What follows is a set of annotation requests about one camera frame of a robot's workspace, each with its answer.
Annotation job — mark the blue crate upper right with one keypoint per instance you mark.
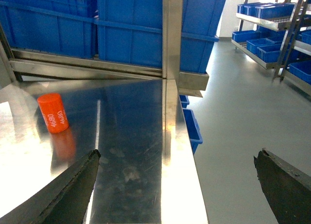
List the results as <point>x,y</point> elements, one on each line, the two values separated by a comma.
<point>199,17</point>

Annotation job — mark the blue bin under table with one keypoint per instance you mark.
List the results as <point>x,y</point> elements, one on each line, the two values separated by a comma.
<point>191,123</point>

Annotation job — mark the blue crate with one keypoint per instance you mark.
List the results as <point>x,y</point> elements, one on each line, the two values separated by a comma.
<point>48,31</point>
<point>142,46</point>
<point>199,17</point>
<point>83,8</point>

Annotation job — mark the orange cylindrical capacitor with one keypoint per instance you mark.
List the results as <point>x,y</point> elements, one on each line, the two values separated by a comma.
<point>53,112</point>

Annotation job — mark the blue crate lower left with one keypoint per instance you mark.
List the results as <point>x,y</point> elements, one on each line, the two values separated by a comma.
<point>48,31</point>

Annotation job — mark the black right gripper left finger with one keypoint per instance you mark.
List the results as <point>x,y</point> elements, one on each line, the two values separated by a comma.
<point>64,200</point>

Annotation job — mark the stainless steel rack frame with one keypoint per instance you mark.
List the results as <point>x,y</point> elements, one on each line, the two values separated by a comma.
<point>15,62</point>

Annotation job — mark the blue crate lower right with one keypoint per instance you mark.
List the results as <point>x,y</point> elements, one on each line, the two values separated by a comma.
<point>142,46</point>

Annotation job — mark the blue crate upper left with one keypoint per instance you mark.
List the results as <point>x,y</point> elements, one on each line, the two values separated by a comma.
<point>83,8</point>

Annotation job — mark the steel shelving rack with bins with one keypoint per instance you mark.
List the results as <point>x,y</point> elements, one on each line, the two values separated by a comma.
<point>272,34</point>

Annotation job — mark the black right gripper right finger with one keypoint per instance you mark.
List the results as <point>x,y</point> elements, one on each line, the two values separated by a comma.
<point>286,188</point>

